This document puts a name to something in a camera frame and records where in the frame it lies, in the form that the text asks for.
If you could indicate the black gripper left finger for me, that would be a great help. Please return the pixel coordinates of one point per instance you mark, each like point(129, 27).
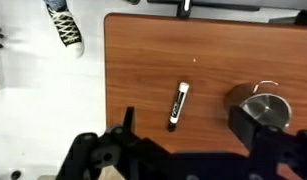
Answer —
point(129, 121)

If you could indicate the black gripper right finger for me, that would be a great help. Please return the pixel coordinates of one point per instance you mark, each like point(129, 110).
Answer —
point(244, 128)

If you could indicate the stainless steel pot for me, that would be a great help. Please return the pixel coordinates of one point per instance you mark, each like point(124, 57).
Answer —
point(266, 106)

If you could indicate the black white sneaker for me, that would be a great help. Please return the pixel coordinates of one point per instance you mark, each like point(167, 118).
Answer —
point(68, 30)

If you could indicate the black white dry-erase marker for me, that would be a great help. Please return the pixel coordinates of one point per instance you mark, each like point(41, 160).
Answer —
point(177, 106)

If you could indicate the blue jeans leg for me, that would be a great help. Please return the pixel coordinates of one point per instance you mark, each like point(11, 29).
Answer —
point(56, 4)

